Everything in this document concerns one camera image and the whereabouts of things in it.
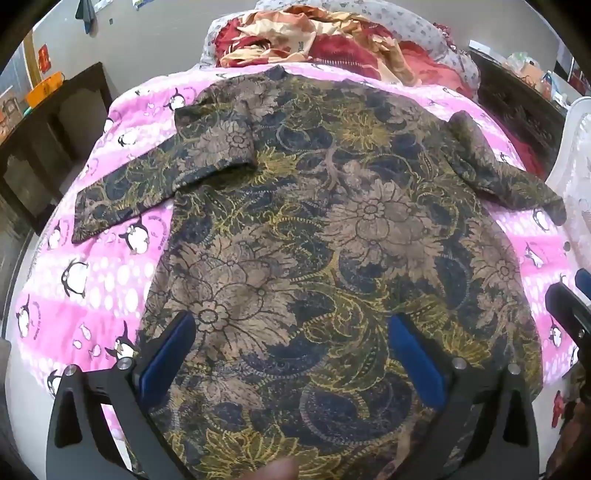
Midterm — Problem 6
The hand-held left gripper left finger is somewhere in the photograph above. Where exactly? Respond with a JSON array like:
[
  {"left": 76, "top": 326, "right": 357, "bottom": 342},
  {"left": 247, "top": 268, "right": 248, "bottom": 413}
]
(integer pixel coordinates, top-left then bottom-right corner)
[{"left": 46, "top": 310, "right": 199, "bottom": 480}]

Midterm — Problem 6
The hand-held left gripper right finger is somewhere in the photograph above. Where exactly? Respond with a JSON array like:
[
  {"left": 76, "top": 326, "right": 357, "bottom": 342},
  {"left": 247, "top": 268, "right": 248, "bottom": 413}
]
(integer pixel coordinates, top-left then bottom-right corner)
[{"left": 388, "top": 314, "right": 541, "bottom": 480}]

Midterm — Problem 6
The brown floral shirt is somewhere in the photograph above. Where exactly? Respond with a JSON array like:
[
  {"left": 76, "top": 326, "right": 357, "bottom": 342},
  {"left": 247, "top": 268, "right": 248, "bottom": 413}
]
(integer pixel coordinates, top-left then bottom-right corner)
[{"left": 71, "top": 65, "right": 568, "bottom": 480}]

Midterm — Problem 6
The person's left hand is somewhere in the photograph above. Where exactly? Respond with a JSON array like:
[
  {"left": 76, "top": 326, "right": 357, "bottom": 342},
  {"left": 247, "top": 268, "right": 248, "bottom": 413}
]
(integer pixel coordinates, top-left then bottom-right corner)
[{"left": 265, "top": 458, "right": 301, "bottom": 480}]

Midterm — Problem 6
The person's floral clothing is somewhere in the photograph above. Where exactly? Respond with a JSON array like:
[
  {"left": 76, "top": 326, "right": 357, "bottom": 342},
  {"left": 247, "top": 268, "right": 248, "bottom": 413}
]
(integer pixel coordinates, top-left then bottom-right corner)
[{"left": 551, "top": 360, "right": 591, "bottom": 462}]

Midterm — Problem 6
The pink penguin print blanket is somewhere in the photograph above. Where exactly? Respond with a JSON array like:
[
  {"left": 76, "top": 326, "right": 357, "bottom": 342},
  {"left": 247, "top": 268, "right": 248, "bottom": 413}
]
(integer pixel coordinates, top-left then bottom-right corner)
[{"left": 9, "top": 62, "right": 583, "bottom": 480}]

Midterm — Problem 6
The white plastic chair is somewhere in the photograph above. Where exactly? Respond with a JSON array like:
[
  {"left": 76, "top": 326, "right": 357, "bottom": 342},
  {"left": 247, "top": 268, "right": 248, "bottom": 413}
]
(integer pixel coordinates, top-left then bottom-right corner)
[{"left": 545, "top": 96, "right": 591, "bottom": 278}]

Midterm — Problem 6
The dark wooden side table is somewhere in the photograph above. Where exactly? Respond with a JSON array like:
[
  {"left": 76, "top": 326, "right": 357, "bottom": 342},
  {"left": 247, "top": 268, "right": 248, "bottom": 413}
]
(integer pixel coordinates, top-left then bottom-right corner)
[{"left": 471, "top": 48, "right": 568, "bottom": 174}]

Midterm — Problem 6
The orange box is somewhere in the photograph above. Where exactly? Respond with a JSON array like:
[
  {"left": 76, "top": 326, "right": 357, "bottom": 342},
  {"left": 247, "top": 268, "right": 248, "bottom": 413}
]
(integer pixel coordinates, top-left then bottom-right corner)
[{"left": 25, "top": 71, "right": 63, "bottom": 108}]

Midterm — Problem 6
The grey floral pillow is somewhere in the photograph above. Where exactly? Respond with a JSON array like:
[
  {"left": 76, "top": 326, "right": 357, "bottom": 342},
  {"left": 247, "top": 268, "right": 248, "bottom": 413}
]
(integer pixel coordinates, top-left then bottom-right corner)
[{"left": 201, "top": 0, "right": 481, "bottom": 100}]

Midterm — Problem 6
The red and yellow floral blanket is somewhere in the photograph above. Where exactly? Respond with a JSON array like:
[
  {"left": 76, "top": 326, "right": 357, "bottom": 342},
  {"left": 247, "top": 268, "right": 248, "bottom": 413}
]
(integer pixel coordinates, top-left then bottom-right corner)
[{"left": 213, "top": 4, "right": 476, "bottom": 100}]

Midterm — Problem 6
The dark blue hanging cloth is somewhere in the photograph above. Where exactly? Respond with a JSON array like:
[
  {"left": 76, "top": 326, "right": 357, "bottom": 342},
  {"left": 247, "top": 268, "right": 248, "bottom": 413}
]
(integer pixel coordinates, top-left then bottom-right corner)
[{"left": 76, "top": 0, "right": 96, "bottom": 34}]

